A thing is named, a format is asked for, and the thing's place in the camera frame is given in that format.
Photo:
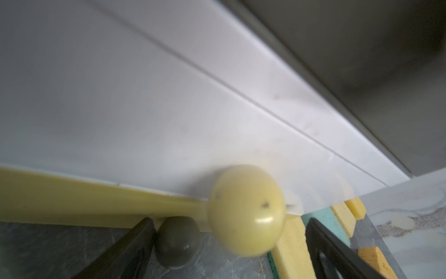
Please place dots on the light green sponge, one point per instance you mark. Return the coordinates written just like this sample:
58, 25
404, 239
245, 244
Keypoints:
330, 221

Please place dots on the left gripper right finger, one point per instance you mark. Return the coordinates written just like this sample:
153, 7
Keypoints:
331, 258

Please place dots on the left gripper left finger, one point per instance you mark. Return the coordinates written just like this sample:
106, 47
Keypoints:
128, 258

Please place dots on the green three-drawer cabinet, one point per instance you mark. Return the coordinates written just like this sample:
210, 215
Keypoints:
112, 111

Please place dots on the orange sponge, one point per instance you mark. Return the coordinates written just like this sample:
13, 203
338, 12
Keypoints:
376, 259

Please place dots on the yellow green-backed sponge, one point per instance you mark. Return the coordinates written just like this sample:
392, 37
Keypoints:
290, 258

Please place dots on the bright yellow sponge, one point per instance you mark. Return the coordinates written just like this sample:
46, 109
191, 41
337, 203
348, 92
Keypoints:
357, 208

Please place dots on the pale yellow sponge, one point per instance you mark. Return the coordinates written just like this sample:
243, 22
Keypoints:
345, 218

